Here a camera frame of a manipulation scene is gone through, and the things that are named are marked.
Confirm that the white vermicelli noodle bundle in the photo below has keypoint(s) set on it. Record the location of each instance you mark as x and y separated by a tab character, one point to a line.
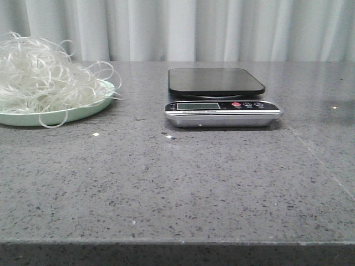
38	75

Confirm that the black silver kitchen scale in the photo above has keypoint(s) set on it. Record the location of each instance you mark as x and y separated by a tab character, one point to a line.
218	97

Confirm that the light green round plate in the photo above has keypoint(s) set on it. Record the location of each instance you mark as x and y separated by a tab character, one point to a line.
58	118

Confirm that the white pleated curtain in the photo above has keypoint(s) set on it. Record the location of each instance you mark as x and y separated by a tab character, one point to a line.
187	31

